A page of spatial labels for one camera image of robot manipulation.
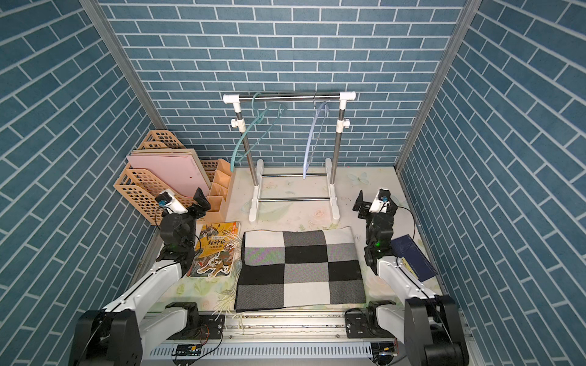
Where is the black white checkered scarf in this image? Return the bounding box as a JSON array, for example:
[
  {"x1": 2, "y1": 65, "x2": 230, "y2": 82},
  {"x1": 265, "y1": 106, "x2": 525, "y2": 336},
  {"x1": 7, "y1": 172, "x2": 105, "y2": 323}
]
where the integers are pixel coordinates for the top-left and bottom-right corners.
[{"x1": 234, "y1": 227, "x2": 366, "y2": 313}]

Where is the light blue clothes hanger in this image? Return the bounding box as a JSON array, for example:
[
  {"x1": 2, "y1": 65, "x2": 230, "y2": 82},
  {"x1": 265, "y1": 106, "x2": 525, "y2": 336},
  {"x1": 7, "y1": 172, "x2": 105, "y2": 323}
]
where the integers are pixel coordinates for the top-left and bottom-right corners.
[{"x1": 302, "y1": 102, "x2": 329, "y2": 179}]

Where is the white steel clothes rack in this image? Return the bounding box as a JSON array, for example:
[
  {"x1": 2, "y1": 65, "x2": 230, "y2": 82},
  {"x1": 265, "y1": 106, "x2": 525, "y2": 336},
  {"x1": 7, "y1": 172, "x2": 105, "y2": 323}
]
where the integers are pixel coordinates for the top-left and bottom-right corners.
[{"x1": 221, "y1": 91, "x2": 358, "y2": 224}]

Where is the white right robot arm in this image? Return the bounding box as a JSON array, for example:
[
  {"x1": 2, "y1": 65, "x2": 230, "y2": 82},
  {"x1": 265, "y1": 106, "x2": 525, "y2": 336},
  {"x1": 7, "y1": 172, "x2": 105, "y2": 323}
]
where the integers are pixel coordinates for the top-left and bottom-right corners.
[{"x1": 353, "y1": 188, "x2": 470, "y2": 365}]

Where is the yellow comic book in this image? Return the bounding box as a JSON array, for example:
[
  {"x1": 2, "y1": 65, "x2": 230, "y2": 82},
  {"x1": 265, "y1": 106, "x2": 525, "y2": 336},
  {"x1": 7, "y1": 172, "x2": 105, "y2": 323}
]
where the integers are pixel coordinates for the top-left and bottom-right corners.
[{"x1": 188, "y1": 222, "x2": 241, "y2": 278}]

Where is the green clothes hanger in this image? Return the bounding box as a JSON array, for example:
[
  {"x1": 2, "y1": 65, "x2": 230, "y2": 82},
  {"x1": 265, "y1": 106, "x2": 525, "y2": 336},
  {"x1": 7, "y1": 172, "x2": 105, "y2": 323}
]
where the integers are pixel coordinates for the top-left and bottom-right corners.
[{"x1": 227, "y1": 92, "x2": 288, "y2": 172}]

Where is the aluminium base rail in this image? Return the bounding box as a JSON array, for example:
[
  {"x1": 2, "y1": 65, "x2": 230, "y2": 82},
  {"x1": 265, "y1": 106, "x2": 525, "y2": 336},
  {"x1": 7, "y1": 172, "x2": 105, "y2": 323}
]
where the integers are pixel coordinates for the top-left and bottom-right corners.
[{"x1": 143, "y1": 310, "x2": 402, "y2": 365}]

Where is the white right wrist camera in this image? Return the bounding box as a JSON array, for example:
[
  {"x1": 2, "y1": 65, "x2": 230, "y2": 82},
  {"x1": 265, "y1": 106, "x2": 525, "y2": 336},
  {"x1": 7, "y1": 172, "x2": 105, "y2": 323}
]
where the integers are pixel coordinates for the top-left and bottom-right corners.
[{"x1": 369, "y1": 188, "x2": 391, "y2": 214}]

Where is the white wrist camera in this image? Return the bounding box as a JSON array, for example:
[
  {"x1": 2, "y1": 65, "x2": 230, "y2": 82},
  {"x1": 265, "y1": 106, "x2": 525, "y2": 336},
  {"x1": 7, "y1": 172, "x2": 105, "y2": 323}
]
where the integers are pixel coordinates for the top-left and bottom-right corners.
[
  {"x1": 369, "y1": 188, "x2": 391, "y2": 214},
  {"x1": 155, "y1": 189, "x2": 188, "y2": 214}
]

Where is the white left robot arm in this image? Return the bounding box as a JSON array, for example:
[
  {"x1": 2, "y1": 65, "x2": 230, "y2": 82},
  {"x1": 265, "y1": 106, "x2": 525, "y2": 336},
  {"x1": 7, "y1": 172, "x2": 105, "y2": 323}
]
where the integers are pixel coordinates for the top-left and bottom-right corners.
[{"x1": 69, "y1": 189, "x2": 212, "y2": 365}]

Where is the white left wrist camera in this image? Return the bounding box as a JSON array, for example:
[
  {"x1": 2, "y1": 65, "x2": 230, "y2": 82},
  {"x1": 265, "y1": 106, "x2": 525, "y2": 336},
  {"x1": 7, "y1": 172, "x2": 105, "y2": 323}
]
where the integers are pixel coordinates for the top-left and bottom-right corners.
[{"x1": 155, "y1": 189, "x2": 188, "y2": 214}]

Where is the pink pressure file folder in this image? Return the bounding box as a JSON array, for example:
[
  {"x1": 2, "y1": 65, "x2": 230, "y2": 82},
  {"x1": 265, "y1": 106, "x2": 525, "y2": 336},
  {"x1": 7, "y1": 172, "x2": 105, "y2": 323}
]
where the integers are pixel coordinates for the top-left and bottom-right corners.
[{"x1": 127, "y1": 155, "x2": 211, "y2": 198}]

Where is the dark blue notebook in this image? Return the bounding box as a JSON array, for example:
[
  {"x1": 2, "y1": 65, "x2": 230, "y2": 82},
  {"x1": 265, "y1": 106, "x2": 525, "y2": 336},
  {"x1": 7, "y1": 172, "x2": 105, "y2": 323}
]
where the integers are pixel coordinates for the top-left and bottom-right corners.
[{"x1": 391, "y1": 235, "x2": 437, "y2": 282}]

